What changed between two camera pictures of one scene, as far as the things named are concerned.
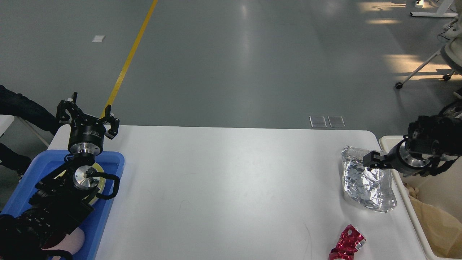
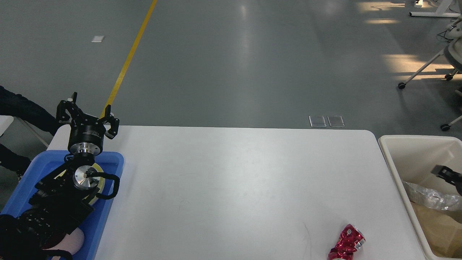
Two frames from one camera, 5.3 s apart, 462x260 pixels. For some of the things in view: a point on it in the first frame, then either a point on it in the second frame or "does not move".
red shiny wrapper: [351, 239] does not move
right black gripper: [400, 158] to [447, 174]
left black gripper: [85, 138] does not move
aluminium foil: [373, 189] to [431, 198]
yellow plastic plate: [101, 182] does not move
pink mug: [73, 242] does not move
